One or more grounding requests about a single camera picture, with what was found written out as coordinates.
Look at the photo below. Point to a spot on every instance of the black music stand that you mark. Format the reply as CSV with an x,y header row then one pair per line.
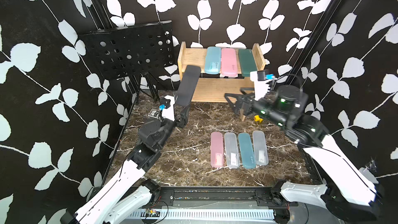
x,y
136,52

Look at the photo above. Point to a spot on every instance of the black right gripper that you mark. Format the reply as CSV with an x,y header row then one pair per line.
x,y
245,101

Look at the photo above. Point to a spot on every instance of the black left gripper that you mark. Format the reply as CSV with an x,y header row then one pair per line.
x,y
182,118

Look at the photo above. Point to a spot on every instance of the wooden two-tier shelf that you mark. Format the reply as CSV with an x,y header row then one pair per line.
x,y
210,90

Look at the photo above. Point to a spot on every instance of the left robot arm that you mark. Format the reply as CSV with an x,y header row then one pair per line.
x,y
130,168

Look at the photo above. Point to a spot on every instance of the clear frosted pencil case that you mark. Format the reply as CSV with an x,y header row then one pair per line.
x,y
260,148

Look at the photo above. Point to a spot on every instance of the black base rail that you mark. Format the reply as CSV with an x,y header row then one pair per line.
x,y
168,205

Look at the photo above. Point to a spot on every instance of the dark green pencil case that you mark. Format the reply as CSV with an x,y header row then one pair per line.
x,y
247,62

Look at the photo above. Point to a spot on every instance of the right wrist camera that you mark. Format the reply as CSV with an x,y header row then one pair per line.
x,y
262,82

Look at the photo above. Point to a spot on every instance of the pink pencil case shelf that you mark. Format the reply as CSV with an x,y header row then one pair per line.
x,y
228,62
216,150

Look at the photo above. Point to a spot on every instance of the teal pencil case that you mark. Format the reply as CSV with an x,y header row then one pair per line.
x,y
246,151

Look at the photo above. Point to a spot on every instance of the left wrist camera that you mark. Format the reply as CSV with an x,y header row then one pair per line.
x,y
166,108

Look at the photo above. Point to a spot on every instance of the black pencil case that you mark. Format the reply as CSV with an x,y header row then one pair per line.
x,y
188,85

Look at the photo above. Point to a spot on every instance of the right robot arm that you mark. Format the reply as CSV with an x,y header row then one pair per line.
x,y
348,194

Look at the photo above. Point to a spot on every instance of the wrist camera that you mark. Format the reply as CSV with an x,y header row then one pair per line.
x,y
262,82
166,108

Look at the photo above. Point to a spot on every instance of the light blue pencil case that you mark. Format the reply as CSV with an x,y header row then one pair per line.
x,y
213,60

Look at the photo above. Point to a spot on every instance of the yellow small block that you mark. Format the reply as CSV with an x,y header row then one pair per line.
x,y
258,119

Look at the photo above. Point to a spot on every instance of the pink pencil case top shelf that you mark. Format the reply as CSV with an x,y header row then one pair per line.
x,y
228,62

